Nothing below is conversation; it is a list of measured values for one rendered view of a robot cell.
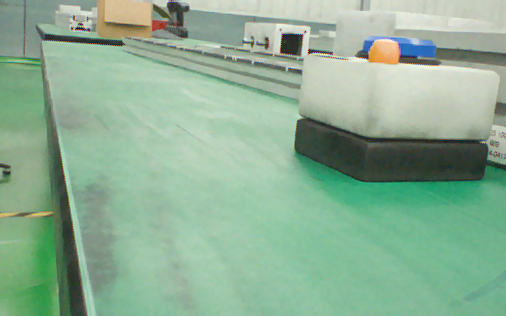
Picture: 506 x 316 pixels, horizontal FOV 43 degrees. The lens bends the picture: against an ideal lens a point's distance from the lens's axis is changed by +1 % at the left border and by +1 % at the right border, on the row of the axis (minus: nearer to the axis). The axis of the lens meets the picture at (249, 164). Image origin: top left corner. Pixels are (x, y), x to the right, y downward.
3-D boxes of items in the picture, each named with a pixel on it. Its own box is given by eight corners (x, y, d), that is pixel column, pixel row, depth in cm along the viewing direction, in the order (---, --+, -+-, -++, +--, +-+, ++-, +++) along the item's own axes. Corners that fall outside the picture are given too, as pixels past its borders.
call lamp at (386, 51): (362, 60, 32) (365, 36, 32) (386, 62, 33) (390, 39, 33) (379, 63, 31) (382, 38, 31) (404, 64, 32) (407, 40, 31)
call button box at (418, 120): (291, 150, 39) (302, 47, 38) (419, 152, 43) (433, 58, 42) (362, 182, 32) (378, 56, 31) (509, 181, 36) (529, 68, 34)
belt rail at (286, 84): (122, 49, 156) (122, 37, 155) (138, 51, 158) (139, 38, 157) (299, 101, 70) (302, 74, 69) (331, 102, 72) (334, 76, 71)
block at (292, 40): (246, 61, 155) (249, 21, 153) (287, 64, 160) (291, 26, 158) (262, 64, 146) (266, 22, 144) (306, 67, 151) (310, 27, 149)
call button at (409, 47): (346, 67, 37) (351, 32, 37) (403, 71, 39) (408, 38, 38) (386, 74, 33) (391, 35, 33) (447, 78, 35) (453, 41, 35)
